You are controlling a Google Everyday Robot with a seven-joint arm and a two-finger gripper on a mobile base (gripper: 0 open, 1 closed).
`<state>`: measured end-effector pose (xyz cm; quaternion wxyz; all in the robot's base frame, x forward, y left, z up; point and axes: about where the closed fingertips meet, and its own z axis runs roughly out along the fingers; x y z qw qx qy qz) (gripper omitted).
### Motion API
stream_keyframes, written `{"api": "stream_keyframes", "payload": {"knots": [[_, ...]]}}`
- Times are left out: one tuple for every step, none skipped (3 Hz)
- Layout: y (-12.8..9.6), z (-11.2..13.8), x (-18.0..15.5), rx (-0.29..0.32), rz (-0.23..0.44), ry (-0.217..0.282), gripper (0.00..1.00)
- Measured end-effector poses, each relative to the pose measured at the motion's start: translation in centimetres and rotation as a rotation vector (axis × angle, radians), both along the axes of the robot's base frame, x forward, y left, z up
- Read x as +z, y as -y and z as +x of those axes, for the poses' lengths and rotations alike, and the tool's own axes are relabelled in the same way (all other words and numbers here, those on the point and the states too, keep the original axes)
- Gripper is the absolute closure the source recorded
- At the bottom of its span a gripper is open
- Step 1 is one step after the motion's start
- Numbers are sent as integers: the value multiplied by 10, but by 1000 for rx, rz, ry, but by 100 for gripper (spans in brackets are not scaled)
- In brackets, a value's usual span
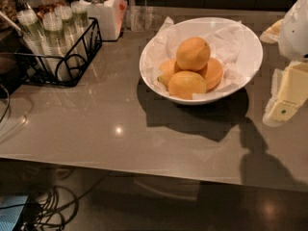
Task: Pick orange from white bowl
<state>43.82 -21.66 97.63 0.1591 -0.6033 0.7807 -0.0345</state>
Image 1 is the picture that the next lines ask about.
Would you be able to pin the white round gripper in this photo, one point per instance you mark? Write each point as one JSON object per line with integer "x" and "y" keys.
{"x": 295, "y": 33}

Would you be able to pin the orange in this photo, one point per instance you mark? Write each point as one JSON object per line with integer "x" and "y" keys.
{"x": 184, "y": 84}
{"x": 193, "y": 54}
{"x": 168, "y": 69}
{"x": 212, "y": 73}

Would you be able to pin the white paper bowl liner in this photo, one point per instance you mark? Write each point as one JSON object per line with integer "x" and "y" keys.
{"x": 224, "y": 42}

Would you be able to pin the white ceramic bowl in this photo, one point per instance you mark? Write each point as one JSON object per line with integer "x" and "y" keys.
{"x": 250, "y": 58}

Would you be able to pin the clear acrylic holder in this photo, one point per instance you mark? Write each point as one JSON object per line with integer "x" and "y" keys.
{"x": 142, "y": 18}

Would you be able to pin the white lidded jar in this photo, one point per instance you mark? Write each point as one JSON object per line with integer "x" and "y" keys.
{"x": 110, "y": 14}

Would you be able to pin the clear plastic cup stack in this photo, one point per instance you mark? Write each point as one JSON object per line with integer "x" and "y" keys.
{"x": 80, "y": 17}
{"x": 64, "y": 13}
{"x": 55, "y": 46}
{"x": 33, "y": 34}

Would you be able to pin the blue grey box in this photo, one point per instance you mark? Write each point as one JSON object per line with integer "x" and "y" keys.
{"x": 11, "y": 209}

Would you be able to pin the black wire basket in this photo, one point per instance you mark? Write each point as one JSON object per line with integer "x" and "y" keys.
{"x": 29, "y": 63}

